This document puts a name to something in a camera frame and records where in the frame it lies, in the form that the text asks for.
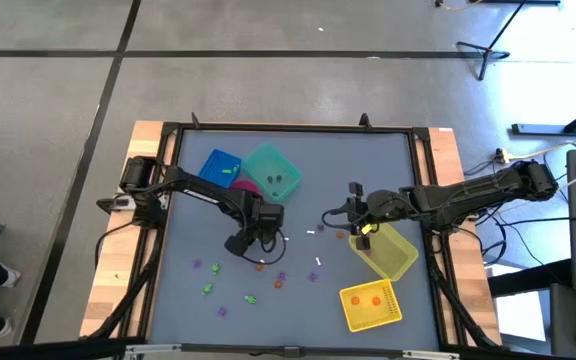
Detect orange floor cable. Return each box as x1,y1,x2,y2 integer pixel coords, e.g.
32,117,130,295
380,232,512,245
435,0,484,12

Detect translucent yellow plastic bin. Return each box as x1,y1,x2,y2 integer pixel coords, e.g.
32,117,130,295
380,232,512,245
347,222,419,282

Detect black metal table frame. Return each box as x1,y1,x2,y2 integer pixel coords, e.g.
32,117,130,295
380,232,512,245
117,112,502,351

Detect black left camera cable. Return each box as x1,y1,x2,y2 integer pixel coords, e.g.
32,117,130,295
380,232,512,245
240,227,288,267

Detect black rig bar silver brackets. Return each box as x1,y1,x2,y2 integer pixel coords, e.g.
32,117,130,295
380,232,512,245
0,338,576,360

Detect black tripod stand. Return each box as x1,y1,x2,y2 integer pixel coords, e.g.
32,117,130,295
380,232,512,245
455,0,529,82

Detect dark grey box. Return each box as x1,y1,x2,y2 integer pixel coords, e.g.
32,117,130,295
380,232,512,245
549,282,576,360

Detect yellow perforated plastic basket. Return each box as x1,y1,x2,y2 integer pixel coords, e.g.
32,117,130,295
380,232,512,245
338,278,403,334

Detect pink round plastic bowl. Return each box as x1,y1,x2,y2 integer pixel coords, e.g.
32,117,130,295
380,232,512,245
228,178,264,197

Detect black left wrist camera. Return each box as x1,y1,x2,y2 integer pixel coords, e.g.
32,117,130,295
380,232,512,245
223,232,252,258

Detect wooden table side board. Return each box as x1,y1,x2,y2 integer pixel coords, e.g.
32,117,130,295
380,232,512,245
80,119,177,339
420,127,503,346

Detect black desk foot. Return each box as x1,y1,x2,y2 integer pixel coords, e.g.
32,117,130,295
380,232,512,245
511,98,576,139

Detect black camera cable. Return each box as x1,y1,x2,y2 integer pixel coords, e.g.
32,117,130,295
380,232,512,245
240,227,288,267
320,205,357,232

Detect black floor cable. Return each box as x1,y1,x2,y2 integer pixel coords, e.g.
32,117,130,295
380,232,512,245
462,142,576,266

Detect thin black cable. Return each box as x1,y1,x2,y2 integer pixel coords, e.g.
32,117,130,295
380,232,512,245
497,214,576,229

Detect black right camera cable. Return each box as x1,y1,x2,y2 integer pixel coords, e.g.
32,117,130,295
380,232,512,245
320,205,357,232

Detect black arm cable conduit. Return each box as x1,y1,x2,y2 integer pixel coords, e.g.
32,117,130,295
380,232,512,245
85,219,169,341
427,234,499,349

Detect beige power cable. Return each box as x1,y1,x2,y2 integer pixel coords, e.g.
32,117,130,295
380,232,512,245
509,129,576,162

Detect blue plastic basket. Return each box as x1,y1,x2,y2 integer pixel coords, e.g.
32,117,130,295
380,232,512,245
197,148,243,190

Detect black desk beam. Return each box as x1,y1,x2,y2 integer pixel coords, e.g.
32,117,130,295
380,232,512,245
487,258,574,299

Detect teal plastic bin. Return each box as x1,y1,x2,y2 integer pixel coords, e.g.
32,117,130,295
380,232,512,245
240,142,303,203

